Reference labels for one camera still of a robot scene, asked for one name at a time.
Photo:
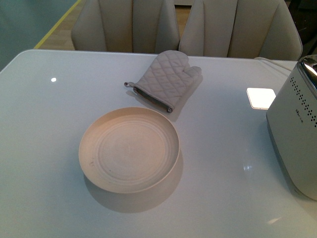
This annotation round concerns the grey quilted oven mitt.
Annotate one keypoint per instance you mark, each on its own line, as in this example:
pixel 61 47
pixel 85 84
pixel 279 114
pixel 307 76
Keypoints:
pixel 167 79

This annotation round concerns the white silver toaster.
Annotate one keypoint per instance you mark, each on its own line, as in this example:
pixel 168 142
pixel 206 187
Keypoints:
pixel 292 124

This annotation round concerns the beige upholstered chair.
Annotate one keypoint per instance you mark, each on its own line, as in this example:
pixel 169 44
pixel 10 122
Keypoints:
pixel 241 29
pixel 130 26

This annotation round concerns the beige round plate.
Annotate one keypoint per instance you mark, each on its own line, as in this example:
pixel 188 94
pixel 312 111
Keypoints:
pixel 129 150

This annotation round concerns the left beige upholstered chair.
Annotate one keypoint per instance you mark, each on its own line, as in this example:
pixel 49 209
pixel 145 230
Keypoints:
pixel 130 26

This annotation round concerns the right beige upholstered chair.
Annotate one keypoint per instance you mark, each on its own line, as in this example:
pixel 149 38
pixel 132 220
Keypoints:
pixel 241 29

